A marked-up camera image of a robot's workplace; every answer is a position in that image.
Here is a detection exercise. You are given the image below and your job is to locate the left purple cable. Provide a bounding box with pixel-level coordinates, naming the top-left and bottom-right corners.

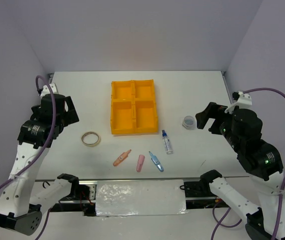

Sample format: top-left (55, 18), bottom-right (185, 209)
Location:
top-left (0, 75), bottom-right (57, 240)

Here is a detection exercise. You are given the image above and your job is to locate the silver foil sheet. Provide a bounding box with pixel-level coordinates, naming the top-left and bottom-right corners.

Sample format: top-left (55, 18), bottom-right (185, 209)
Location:
top-left (95, 179), bottom-right (188, 217)

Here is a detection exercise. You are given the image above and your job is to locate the small clear round container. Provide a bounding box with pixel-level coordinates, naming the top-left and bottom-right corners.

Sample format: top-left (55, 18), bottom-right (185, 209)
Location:
top-left (182, 115), bottom-right (195, 130)

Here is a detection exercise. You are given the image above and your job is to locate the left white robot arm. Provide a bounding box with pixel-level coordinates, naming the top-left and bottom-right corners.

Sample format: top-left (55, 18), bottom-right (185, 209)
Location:
top-left (0, 93), bottom-right (81, 236)

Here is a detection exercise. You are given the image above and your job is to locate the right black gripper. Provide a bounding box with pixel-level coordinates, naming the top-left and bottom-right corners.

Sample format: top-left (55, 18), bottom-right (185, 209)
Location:
top-left (194, 99), bottom-right (242, 150)

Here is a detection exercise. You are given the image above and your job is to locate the masking tape roll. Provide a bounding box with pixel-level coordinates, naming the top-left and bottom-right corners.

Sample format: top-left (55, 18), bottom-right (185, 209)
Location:
top-left (80, 131), bottom-right (101, 147)

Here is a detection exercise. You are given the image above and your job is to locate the small spray bottle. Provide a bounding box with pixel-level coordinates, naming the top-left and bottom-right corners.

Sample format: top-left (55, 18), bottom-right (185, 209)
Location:
top-left (162, 130), bottom-right (173, 155)

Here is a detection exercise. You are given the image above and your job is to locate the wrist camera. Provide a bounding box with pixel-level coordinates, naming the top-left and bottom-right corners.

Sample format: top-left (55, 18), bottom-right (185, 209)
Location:
top-left (39, 83), bottom-right (59, 98)
top-left (224, 91), bottom-right (252, 114)

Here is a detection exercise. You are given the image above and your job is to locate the yellow four-compartment tray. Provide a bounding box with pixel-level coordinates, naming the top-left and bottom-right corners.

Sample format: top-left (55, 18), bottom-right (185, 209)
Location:
top-left (110, 79), bottom-right (159, 135)

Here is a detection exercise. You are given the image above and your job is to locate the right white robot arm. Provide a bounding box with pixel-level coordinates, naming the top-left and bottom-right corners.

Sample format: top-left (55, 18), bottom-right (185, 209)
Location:
top-left (195, 102), bottom-right (285, 240)

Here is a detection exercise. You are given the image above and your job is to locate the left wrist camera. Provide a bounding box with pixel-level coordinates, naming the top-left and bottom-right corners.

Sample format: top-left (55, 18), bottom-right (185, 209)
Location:
top-left (39, 83), bottom-right (59, 98)

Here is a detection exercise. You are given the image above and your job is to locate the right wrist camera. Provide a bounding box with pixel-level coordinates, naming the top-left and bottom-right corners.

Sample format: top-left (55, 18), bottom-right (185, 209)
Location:
top-left (224, 91), bottom-right (252, 114)

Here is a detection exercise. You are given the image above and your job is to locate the metal base rail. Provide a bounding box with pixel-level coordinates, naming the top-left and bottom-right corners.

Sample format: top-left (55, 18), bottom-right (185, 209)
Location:
top-left (30, 177), bottom-right (250, 218)

